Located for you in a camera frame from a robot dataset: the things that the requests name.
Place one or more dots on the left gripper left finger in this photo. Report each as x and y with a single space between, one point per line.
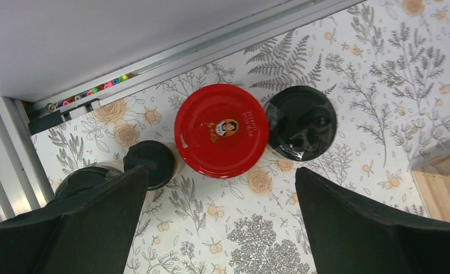
89 232

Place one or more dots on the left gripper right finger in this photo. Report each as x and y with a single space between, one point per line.
350 233

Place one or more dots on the red lid jar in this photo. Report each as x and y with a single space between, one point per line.
221 131

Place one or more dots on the small dark bottle front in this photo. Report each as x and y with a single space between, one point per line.
89 177

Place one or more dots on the floral table mat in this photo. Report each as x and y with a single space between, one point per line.
361 97

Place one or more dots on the aluminium frame rail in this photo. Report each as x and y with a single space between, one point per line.
24 185

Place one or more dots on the wooden rack frame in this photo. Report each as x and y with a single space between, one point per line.
433 182

